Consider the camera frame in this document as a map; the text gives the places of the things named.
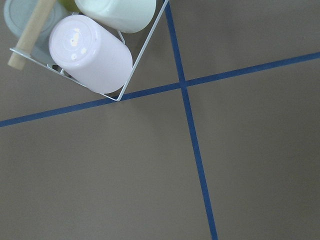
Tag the pink cup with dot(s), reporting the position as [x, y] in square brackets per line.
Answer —
[90, 54]

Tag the white cup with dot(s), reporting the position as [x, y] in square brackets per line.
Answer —
[127, 16]

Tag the yellow cup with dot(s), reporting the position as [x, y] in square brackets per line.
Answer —
[70, 5]

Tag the grey blue cup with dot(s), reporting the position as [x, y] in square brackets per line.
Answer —
[16, 16]

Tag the white wire cup rack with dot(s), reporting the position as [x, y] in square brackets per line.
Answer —
[116, 95]

